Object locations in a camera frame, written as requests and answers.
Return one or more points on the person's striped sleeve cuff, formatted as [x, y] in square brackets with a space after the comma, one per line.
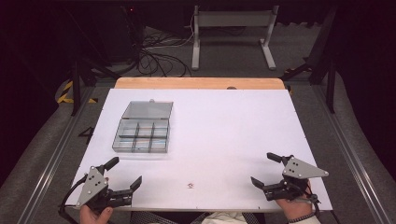
[301, 218]

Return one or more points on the black metal stand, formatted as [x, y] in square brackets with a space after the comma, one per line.
[323, 59]
[81, 74]

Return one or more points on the white table sheet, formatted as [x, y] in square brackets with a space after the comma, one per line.
[224, 146]

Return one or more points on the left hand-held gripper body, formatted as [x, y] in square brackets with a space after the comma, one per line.
[92, 186]

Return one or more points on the person's white clothing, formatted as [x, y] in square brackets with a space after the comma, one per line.
[224, 218]

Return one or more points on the person's right hand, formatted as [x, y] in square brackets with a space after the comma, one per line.
[294, 209]

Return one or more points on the clear plastic compartment box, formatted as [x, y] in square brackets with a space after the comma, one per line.
[143, 127]

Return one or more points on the person's left hand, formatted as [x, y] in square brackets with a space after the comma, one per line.
[93, 215]

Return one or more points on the grey metal stand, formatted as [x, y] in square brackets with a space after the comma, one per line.
[233, 21]

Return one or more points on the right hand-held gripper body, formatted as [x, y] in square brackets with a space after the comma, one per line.
[297, 175]

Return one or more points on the yellow black floor tape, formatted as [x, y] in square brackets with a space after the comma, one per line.
[66, 93]

